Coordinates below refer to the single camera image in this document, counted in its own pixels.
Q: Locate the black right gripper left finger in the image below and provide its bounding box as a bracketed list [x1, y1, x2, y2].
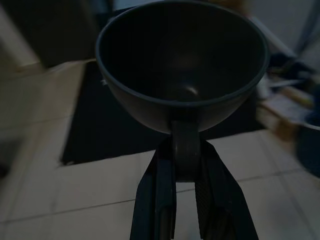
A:
[129, 136, 177, 240]

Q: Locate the dark grey cup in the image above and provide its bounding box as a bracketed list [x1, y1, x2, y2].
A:
[94, 0, 270, 185]

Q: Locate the black floor mat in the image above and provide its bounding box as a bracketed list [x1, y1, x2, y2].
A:
[61, 58, 267, 166]

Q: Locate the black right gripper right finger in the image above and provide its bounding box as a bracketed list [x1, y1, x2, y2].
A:
[194, 141, 260, 240]

